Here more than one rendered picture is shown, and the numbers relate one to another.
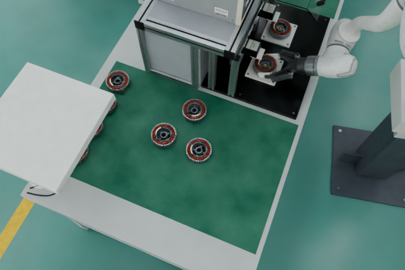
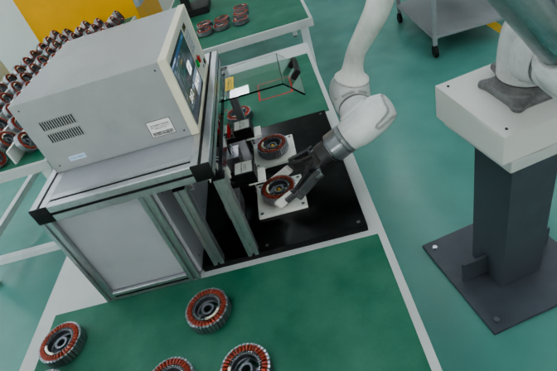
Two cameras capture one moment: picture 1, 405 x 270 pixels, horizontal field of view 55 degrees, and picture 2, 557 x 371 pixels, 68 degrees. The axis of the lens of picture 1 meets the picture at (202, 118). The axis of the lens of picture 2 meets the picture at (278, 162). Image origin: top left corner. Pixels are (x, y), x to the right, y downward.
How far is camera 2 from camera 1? 0.74 m
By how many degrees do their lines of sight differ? 29
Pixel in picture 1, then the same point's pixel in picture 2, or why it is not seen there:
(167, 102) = (160, 325)
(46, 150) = not seen: outside the picture
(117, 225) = not seen: outside the picture
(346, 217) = (544, 354)
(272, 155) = (372, 300)
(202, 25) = (142, 161)
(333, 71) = (368, 125)
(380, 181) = (535, 273)
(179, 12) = (103, 166)
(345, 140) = (450, 253)
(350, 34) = (355, 75)
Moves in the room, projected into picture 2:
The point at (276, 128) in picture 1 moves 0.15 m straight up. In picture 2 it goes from (350, 256) to (340, 216)
